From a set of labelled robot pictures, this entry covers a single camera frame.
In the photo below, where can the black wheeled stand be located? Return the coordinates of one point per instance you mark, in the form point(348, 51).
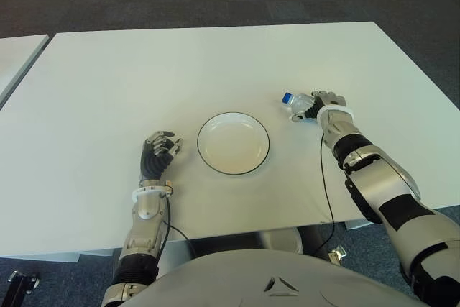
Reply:
point(23, 283)

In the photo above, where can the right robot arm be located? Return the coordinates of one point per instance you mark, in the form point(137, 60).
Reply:
point(384, 192)

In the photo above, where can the white table foot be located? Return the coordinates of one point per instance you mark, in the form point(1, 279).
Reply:
point(359, 225)
point(39, 256)

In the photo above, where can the white plate black rim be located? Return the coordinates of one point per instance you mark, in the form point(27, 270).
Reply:
point(233, 145)

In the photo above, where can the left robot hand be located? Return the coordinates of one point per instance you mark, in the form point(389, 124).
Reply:
point(154, 163)

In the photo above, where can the clear water bottle blue cap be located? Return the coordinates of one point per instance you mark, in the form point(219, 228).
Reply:
point(298, 104)

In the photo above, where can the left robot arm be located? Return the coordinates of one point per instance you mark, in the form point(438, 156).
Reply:
point(143, 228)

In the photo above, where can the grey robot torso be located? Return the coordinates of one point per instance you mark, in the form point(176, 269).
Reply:
point(251, 278)

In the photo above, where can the white neighbouring table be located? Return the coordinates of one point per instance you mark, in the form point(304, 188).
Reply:
point(18, 59)

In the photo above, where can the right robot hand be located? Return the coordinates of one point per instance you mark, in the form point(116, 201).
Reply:
point(328, 100)

